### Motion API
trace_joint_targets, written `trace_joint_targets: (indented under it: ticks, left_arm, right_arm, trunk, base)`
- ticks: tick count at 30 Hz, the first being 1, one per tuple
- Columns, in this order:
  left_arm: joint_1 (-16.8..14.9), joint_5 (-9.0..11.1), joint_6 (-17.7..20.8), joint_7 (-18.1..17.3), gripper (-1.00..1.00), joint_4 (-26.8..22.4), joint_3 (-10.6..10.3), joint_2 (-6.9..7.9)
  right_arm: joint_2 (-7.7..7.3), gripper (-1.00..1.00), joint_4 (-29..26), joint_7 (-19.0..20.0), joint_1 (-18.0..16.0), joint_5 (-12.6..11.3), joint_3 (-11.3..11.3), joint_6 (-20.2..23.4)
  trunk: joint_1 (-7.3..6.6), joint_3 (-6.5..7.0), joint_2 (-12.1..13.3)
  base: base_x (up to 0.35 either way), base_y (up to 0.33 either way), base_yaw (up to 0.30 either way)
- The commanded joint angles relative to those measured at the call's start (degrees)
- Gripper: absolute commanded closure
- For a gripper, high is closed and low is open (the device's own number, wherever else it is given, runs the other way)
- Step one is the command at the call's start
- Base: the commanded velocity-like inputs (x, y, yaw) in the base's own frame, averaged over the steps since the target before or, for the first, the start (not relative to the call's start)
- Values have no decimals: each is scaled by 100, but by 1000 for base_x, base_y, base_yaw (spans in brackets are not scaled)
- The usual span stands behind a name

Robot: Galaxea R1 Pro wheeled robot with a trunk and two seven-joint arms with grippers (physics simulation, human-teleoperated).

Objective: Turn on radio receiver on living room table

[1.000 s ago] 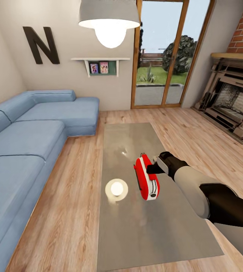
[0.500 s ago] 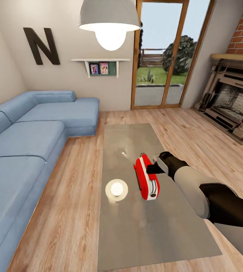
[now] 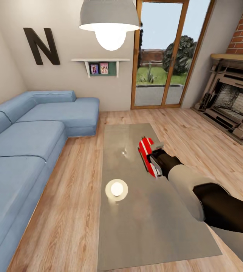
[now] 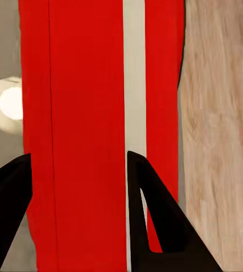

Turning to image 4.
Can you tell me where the radio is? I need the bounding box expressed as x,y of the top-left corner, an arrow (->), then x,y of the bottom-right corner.
19,0 -> 186,272

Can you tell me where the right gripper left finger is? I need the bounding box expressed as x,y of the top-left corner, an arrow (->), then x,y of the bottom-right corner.
0,153 -> 33,268

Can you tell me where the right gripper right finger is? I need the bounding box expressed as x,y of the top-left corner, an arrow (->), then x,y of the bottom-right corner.
127,151 -> 223,272

